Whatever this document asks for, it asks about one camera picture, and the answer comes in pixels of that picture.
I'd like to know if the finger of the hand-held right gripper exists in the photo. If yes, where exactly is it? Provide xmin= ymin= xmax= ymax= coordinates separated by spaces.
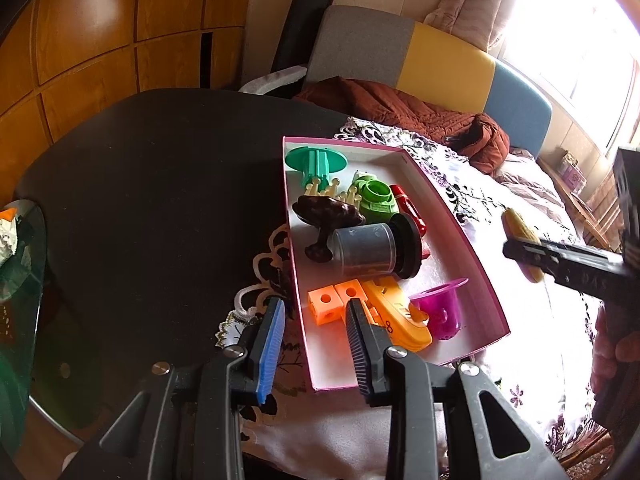
xmin=502 ymin=238 xmax=626 ymax=292

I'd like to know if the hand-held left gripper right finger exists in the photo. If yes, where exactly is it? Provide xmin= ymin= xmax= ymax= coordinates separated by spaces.
xmin=345 ymin=298 xmax=568 ymax=480

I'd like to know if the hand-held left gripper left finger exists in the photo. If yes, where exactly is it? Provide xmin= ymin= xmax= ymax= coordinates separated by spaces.
xmin=60 ymin=297 xmax=286 ymax=480

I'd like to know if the orange plastic toy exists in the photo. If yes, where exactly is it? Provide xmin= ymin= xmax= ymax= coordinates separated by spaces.
xmin=362 ymin=277 xmax=433 ymax=352

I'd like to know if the orange holed building block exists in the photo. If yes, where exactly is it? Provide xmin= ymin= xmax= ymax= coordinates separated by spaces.
xmin=307 ymin=280 xmax=368 ymax=326

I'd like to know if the yellow oval wooden piece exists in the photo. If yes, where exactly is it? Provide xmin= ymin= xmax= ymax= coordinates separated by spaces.
xmin=501 ymin=208 xmax=546 ymax=283

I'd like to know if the magenta plastic cup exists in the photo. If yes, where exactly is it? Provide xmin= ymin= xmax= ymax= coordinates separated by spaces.
xmin=409 ymin=277 xmax=470 ymax=339

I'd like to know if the clear jar with black lid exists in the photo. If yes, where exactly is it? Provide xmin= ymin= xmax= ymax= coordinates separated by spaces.
xmin=330 ymin=213 xmax=423 ymax=281

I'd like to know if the white tray with pink rim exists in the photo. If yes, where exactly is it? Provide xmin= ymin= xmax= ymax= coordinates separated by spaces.
xmin=281 ymin=135 xmax=512 ymax=392

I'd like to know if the brown wooden massage comb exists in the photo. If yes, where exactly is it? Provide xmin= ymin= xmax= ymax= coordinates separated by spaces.
xmin=291 ymin=177 xmax=366 ymax=264

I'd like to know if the red capsule case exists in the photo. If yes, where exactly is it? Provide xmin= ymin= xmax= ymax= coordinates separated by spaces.
xmin=390 ymin=184 xmax=430 ymax=237

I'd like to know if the green plug-in device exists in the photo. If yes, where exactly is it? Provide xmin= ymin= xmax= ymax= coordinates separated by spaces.
xmin=350 ymin=172 xmax=401 ymax=223

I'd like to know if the teal plastic spool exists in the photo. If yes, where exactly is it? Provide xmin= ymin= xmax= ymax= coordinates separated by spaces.
xmin=285 ymin=145 xmax=348 ymax=188

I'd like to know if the person's right hand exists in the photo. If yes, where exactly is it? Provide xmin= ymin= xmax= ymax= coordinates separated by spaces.
xmin=594 ymin=306 xmax=640 ymax=396

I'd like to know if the wooden bedside table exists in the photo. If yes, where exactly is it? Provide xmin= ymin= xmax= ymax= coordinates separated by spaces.
xmin=537 ymin=152 xmax=626 ymax=251

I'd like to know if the purple patterned box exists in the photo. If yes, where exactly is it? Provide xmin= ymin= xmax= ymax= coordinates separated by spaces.
xmin=557 ymin=149 xmax=587 ymax=191

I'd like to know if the pink quilt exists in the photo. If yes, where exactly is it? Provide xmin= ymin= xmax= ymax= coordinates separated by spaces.
xmin=495 ymin=147 xmax=583 ymax=241

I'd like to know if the window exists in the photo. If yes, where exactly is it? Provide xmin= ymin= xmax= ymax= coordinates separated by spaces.
xmin=500 ymin=0 xmax=640 ymax=156

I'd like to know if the grey yellow blue headboard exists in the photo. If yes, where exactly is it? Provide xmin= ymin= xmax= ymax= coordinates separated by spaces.
xmin=305 ymin=5 xmax=553 ymax=161

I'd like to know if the brown quilted jacket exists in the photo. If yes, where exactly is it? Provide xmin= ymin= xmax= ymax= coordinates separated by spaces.
xmin=292 ymin=76 xmax=511 ymax=176

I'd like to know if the glass side table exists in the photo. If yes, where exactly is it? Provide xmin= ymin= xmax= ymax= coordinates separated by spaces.
xmin=0 ymin=199 xmax=106 ymax=441

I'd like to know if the beige curtain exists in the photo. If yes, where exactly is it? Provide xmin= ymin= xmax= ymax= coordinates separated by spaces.
xmin=425 ymin=0 xmax=526 ymax=51

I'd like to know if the white chair armrest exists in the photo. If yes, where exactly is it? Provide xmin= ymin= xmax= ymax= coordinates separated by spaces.
xmin=239 ymin=64 xmax=308 ymax=96

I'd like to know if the crumpled patterned packet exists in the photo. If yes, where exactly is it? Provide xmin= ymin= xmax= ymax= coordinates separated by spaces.
xmin=0 ymin=206 xmax=22 ymax=263

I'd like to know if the black rolled mat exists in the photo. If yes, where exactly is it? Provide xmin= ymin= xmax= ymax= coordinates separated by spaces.
xmin=270 ymin=0 xmax=337 ymax=73

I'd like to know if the wooden wardrobe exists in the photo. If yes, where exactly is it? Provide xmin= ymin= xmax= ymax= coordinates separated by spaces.
xmin=0 ymin=0 xmax=256 ymax=206

